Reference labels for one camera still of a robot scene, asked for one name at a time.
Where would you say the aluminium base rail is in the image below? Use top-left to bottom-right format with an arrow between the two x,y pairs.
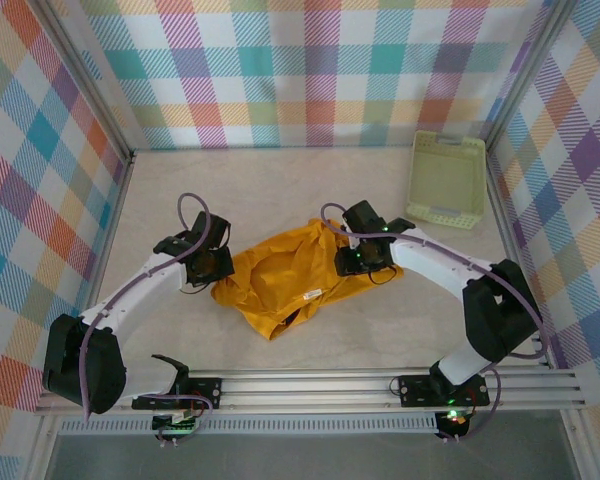
34,368 -> 586,416

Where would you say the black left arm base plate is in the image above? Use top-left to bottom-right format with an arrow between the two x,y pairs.
131,377 -> 224,411

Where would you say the aluminium side rail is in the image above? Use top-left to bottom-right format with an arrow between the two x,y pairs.
77,152 -> 136,321
484,147 -> 556,370

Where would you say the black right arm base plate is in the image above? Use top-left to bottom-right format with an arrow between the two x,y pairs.
398,373 -> 491,407

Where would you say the aluminium corner post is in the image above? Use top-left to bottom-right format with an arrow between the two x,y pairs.
32,0 -> 136,166
483,0 -> 577,151

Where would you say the pale green plastic basket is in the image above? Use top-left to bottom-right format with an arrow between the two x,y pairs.
405,130 -> 486,232

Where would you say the yellow t-shirt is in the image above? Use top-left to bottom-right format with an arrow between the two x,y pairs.
210,217 -> 405,342

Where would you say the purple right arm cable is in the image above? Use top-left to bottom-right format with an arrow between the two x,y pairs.
320,202 -> 551,444

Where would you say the grey slotted cable duct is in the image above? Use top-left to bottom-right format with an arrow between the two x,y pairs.
59,417 -> 439,436

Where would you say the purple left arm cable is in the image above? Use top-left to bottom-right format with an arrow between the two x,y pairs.
79,192 -> 216,446

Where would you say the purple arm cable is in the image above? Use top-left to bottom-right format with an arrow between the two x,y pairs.
320,202 -> 551,444
79,192 -> 216,446

